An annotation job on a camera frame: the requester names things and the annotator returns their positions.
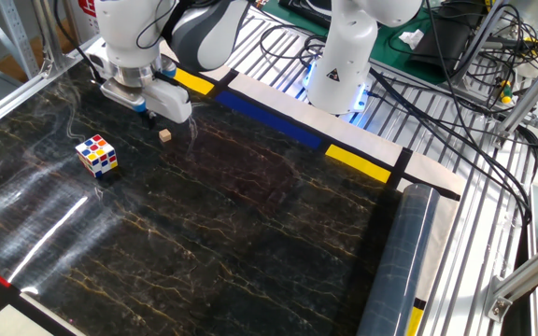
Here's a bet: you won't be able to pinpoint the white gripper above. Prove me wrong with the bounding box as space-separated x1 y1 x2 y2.
87 51 193 131

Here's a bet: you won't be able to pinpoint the Rubik's cube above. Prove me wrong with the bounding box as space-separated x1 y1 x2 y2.
74 133 120 179

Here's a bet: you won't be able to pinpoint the red sign white characters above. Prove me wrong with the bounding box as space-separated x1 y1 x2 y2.
77 0 100 19

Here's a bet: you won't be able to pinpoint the black marble vinyl sheet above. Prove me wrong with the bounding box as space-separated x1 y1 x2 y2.
0 49 441 336

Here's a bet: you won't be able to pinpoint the perforated grey steel angle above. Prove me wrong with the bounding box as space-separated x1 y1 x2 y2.
0 0 41 80

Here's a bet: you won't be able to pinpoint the black keyboard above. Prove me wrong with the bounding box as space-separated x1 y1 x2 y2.
277 0 335 29

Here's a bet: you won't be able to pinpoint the green cutting mat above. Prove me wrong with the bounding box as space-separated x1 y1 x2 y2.
262 0 466 86

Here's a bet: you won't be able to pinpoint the crumpled white tissue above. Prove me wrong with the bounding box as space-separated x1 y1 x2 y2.
398 28 426 51

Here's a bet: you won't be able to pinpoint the black pouch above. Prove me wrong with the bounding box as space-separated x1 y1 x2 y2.
408 0 475 74

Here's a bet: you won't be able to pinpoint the yellow green screwdriver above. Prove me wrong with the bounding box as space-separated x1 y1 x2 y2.
499 78 515 105

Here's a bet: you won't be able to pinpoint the grey camera with blue cap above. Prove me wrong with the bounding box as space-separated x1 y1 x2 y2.
99 77 149 114

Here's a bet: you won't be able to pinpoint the black camera cable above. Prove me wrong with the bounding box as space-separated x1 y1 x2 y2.
53 0 191 102

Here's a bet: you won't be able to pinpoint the looped black cable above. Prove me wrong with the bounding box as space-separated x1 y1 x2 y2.
259 22 333 69

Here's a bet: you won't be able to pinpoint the aluminium frame post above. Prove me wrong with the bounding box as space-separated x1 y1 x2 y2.
33 0 77 71
497 41 538 137

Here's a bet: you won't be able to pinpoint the black base cable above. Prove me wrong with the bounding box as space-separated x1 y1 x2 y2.
366 88 534 220
366 64 538 225

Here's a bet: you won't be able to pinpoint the black cable tangle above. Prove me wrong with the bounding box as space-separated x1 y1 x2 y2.
464 0 538 102

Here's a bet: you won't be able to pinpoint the aluminium beam with bracket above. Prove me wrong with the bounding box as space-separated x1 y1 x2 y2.
483 237 538 324

